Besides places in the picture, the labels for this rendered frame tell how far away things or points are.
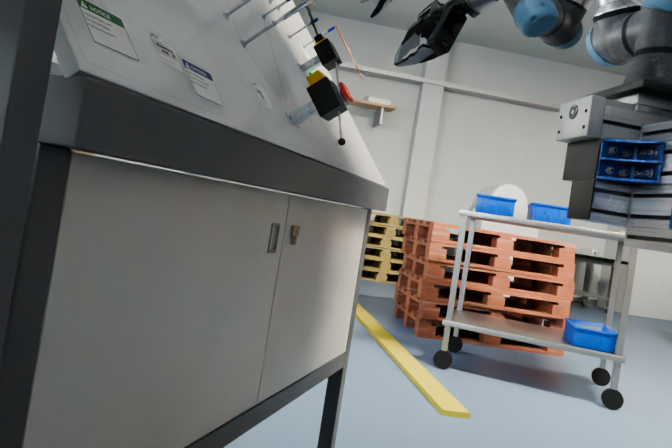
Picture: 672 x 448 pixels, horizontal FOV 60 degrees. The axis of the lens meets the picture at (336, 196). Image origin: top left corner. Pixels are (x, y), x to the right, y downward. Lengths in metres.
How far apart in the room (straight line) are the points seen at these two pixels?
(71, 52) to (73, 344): 0.30
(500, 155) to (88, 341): 8.28
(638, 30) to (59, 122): 1.32
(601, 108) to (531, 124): 7.64
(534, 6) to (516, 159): 7.73
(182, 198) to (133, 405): 0.26
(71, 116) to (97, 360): 0.28
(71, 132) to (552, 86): 8.87
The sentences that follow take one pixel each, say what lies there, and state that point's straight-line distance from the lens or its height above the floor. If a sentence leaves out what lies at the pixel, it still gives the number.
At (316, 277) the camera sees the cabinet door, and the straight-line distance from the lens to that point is 1.31.
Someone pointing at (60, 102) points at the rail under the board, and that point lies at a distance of 0.59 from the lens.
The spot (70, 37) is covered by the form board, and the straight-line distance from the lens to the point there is 0.61.
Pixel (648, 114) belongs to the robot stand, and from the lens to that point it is 1.47.
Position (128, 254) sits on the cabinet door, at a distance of 0.72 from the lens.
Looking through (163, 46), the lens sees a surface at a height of 0.95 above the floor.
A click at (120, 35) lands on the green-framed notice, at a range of 0.69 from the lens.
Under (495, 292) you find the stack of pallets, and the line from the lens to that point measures 4.31.
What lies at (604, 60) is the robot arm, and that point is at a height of 1.27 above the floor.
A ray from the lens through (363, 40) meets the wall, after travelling 8.45.
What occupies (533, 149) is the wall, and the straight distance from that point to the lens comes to 9.02.
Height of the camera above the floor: 0.78
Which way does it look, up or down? 1 degrees up
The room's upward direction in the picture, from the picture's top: 9 degrees clockwise
